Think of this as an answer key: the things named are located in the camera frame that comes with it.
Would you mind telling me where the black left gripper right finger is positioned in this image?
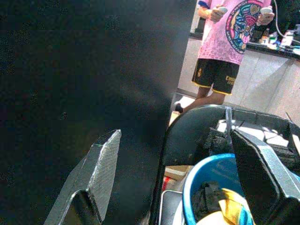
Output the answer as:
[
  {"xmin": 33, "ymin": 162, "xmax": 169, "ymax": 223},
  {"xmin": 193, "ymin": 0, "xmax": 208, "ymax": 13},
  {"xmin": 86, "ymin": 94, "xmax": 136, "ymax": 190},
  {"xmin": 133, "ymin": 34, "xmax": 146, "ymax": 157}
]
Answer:
[{"xmin": 231, "ymin": 128, "xmax": 300, "ymax": 225}]

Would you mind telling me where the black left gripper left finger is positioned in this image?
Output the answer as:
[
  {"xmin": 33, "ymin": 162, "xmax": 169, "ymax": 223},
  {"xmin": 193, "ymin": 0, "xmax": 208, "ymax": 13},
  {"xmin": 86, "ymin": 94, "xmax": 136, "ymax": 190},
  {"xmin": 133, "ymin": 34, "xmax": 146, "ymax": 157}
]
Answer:
[{"xmin": 43, "ymin": 128, "xmax": 122, "ymax": 225}]

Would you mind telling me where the yellow blue striped garment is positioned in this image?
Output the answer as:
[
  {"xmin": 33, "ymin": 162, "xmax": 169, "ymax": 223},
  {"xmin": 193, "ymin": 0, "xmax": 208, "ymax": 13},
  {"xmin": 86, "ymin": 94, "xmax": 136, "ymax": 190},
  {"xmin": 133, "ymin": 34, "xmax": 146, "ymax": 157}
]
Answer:
[{"xmin": 198, "ymin": 187, "xmax": 255, "ymax": 225}]

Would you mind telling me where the person's left hand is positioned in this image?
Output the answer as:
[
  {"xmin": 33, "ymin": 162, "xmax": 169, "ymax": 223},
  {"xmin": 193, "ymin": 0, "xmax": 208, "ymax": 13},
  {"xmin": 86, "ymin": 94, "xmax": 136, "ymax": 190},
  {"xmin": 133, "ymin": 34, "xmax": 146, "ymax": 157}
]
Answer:
[{"xmin": 255, "ymin": 10, "xmax": 275, "ymax": 27}]

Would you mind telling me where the person's right hand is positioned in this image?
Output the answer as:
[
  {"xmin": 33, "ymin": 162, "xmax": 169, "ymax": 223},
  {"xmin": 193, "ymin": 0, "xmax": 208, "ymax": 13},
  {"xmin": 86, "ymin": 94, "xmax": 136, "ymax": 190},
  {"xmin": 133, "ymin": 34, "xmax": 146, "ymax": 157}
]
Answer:
[{"xmin": 210, "ymin": 6, "xmax": 227, "ymax": 23}]

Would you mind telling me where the blue plastic basin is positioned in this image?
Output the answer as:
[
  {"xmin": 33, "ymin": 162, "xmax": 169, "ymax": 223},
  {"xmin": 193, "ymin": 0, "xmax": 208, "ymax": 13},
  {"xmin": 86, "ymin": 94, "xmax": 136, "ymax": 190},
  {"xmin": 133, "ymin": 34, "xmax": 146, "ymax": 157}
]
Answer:
[{"xmin": 182, "ymin": 153, "xmax": 300, "ymax": 225}]

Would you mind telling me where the black garment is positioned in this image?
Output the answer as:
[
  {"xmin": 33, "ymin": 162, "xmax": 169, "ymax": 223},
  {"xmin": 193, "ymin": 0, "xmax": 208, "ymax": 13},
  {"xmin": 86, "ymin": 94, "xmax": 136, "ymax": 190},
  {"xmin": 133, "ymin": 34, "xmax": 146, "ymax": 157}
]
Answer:
[{"xmin": 191, "ymin": 181, "xmax": 225, "ymax": 221}]

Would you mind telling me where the cardboard piece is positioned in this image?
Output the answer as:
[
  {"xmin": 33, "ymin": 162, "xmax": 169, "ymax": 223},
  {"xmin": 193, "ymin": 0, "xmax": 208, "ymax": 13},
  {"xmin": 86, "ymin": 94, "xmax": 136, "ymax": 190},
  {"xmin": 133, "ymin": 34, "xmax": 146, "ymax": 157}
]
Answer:
[{"xmin": 165, "ymin": 165, "xmax": 193, "ymax": 179}]

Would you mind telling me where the black laundry basket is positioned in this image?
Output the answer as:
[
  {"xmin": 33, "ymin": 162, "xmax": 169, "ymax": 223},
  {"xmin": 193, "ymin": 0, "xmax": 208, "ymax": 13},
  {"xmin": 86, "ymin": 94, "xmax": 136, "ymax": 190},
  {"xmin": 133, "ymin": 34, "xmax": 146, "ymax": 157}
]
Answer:
[{"xmin": 149, "ymin": 105, "xmax": 300, "ymax": 225}]

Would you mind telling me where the white cabinet black counter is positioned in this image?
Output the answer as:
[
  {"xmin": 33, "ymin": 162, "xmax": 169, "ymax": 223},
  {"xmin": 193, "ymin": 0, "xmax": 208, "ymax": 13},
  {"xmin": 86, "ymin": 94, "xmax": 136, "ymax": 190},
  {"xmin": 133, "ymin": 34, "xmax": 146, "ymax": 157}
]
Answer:
[{"xmin": 188, "ymin": 30, "xmax": 300, "ymax": 118}]

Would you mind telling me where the person in pink shirt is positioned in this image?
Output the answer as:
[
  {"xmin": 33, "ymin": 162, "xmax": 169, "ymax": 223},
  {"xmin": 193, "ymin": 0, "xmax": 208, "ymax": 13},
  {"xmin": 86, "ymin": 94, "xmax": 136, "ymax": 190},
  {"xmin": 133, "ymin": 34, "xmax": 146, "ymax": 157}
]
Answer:
[{"xmin": 174, "ymin": 0, "xmax": 275, "ymax": 114}]

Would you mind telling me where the white cable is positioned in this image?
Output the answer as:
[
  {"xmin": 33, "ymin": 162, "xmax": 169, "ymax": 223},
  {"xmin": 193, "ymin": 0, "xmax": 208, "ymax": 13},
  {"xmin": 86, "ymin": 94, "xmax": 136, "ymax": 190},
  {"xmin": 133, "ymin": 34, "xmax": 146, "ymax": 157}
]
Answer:
[{"xmin": 274, "ymin": 0, "xmax": 293, "ymax": 40}]

